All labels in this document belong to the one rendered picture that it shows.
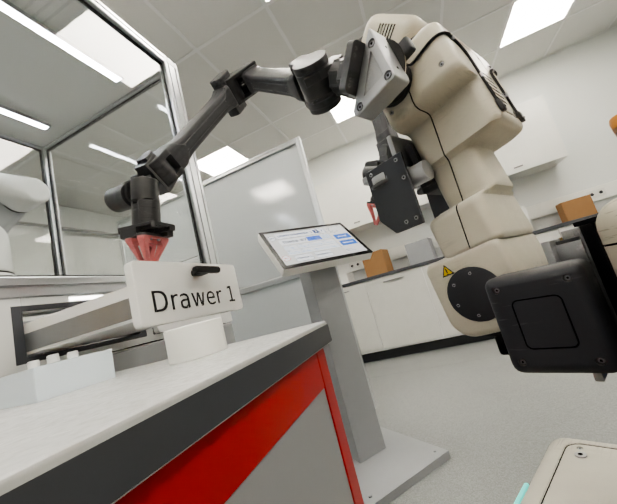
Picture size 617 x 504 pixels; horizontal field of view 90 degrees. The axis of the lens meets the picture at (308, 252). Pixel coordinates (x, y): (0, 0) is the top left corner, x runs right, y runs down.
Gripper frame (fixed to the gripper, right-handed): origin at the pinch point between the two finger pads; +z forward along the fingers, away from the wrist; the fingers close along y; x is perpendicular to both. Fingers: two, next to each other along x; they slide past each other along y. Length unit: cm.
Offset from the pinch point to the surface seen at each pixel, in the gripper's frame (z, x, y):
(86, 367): 14.7, 22.9, -14.0
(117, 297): 6.0, 12.0, -5.7
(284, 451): 21, 25, -42
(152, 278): 3.5, 10.2, -11.8
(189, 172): -44, -48, 28
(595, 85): -176, -363, -259
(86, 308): 7.3, 12.0, 2.0
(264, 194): -70, -166, 56
